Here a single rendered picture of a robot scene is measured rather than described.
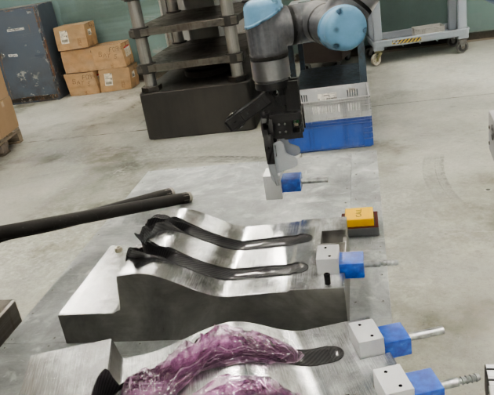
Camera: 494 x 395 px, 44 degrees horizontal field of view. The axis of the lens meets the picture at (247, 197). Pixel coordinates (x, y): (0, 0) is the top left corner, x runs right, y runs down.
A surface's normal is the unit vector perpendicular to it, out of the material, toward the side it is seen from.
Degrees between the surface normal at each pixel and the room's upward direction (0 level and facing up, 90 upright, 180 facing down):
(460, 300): 0
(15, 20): 90
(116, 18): 90
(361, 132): 90
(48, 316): 0
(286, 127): 90
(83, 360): 0
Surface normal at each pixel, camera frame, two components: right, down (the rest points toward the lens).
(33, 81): -0.13, 0.40
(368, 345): 0.14, 0.36
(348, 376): -0.15, -0.91
